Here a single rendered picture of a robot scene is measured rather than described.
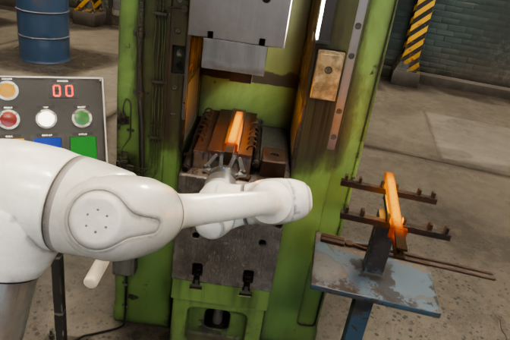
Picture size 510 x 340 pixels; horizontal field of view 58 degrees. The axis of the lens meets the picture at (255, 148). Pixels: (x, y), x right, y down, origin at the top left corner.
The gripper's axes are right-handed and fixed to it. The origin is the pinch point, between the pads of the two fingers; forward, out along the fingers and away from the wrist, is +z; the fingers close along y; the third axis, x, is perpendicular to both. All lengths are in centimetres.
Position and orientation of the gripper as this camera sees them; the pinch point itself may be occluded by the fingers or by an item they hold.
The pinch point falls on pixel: (228, 153)
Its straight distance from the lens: 145.2
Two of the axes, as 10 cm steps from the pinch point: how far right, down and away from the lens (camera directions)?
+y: 9.9, 1.5, 0.1
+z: 0.5, -4.1, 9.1
